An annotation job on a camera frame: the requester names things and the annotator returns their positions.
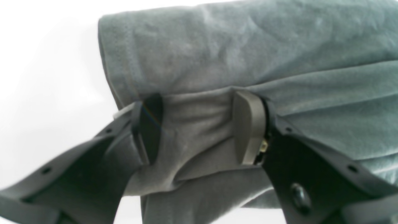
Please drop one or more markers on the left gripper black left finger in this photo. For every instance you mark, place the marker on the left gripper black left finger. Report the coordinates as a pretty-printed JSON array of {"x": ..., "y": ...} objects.
[{"x": 85, "y": 184}]

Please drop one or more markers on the dark grey T-shirt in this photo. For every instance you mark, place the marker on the dark grey T-shirt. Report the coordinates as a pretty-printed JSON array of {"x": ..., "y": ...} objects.
[{"x": 329, "y": 67}]

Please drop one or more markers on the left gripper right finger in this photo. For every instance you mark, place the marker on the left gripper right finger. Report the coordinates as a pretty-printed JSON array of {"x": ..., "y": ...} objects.
[{"x": 314, "y": 183}]

